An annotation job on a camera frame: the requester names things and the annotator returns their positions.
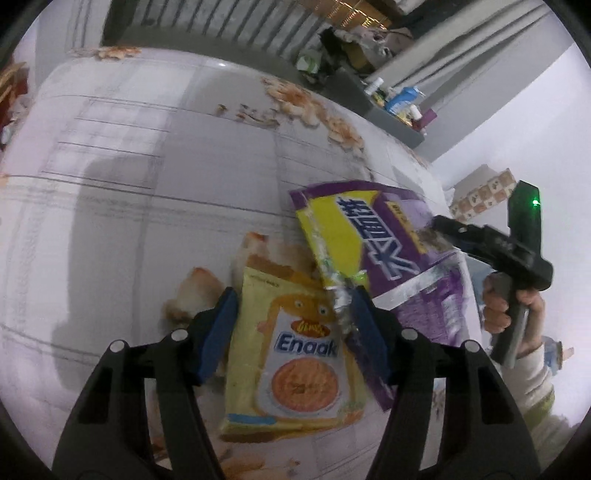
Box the person's right forearm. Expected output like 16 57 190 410
512 342 583 457

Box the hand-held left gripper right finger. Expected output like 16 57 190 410
344 286 541 480

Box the red patterned cloth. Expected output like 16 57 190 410
0 65 28 148

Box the brown cardboard box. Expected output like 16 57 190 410
323 25 393 75

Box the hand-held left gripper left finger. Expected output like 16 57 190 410
52 286 241 480

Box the metal railing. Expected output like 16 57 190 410
104 0 333 47

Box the purple snack bag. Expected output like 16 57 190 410
288 181 476 411

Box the yellow snack packet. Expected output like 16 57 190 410
218 265 370 445

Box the blue detergent bottle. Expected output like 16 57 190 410
384 87 426 114

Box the tall patterned cardboard box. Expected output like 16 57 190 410
450 165 517 220

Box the person's right hand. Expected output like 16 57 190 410
481 272 546 358

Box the grey cabinet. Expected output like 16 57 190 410
323 69 430 148

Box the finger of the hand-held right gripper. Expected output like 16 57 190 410
429 215 490 259

